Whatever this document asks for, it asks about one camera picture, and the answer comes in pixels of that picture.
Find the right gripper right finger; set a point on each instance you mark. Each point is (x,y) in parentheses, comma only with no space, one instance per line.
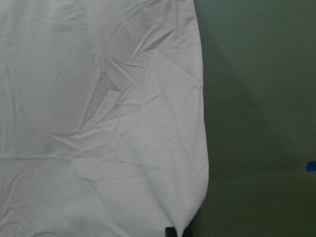
(187,232)

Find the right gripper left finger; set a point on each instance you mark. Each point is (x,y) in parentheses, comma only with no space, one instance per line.
(170,232)

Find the pink Snoopy t-shirt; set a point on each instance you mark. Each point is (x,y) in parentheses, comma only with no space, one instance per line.
(101,118)

